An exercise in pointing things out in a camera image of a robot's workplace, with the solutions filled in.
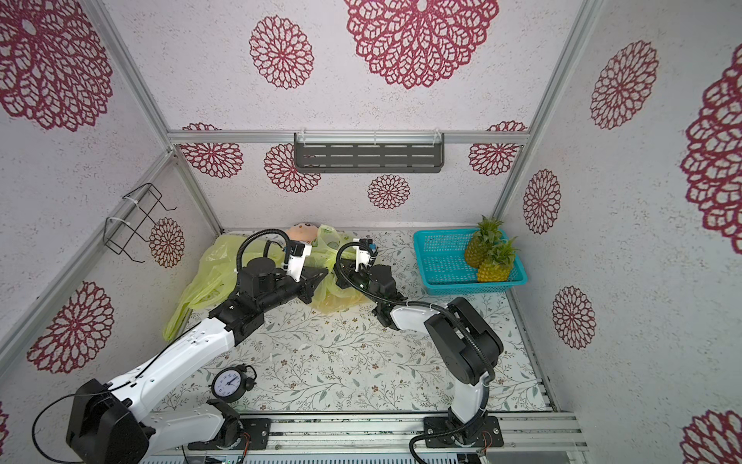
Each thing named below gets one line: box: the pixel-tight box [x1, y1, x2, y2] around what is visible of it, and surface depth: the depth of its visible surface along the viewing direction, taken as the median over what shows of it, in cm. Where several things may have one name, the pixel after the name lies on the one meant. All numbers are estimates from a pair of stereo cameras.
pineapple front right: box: [477, 235, 522, 284], surface depth 93 cm
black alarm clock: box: [208, 363, 257, 404], surface depth 81 cm
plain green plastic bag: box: [163, 235, 286, 343], surface depth 100 cm
